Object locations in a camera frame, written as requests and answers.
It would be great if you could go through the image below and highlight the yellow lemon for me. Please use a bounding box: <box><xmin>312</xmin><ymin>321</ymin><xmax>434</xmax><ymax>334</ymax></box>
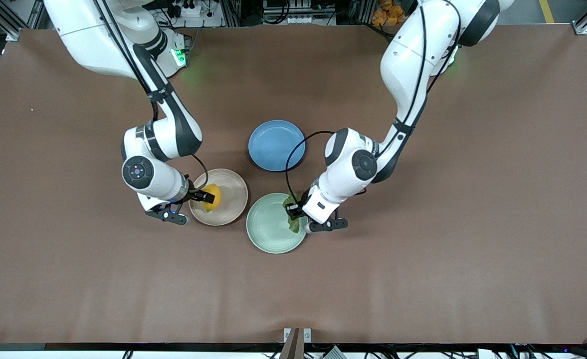
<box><xmin>201</xmin><ymin>183</ymin><xmax>222</xmax><ymax>211</ymax></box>

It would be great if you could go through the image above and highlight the green lettuce leaf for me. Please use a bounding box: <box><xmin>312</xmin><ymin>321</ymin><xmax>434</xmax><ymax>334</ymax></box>
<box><xmin>282</xmin><ymin>194</ymin><xmax>304</xmax><ymax>234</ymax></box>

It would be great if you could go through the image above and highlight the pale beige round plate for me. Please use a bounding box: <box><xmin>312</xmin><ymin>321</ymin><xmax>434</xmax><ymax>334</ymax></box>
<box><xmin>189</xmin><ymin>169</ymin><xmax>249</xmax><ymax>226</ymax></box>

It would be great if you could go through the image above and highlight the pale green round plate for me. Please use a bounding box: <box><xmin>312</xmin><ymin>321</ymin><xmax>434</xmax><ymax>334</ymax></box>
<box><xmin>246</xmin><ymin>192</ymin><xmax>309</xmax><ymax>255</ymax></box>

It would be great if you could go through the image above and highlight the blue round plate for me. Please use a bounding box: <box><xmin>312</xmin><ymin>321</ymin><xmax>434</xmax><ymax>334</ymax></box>
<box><xmin>248</xmin><ymin>120</ymin><xmax>306</xmax><ymax>172</ymax></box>

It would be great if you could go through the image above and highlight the brown stand pole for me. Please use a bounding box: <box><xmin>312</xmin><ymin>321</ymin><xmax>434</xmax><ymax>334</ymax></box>
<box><xmin>279</xmin><ymin>328</ymin><xmax>305</xmax><ymax>359</ymax></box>

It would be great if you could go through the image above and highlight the white power strip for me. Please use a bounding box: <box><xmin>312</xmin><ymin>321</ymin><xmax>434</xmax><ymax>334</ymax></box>
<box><xmin>168</xmin><ymin>0</ymin><xmax>219</xmax><ymax>18</ymax></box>

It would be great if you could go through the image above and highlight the bag of orange fruits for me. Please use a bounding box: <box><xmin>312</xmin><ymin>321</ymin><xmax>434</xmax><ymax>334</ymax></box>
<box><xmin>372</xmin><ymin>0</ymin><xmax>413</xmax><ymax>26</ymax></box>

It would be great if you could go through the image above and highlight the white metal bracket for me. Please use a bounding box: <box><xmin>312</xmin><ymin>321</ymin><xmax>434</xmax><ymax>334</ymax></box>
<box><xmin>283</xmin><ymin>328</ymin><xmax>312</xmax><ymax>344</ymax></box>

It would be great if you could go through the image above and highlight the black base cable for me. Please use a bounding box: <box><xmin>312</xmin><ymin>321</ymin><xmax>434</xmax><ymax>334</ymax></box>
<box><xmin>366</xmin><ymin>22</ymin><xmax>398</xmax><ymax>44</ymax></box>

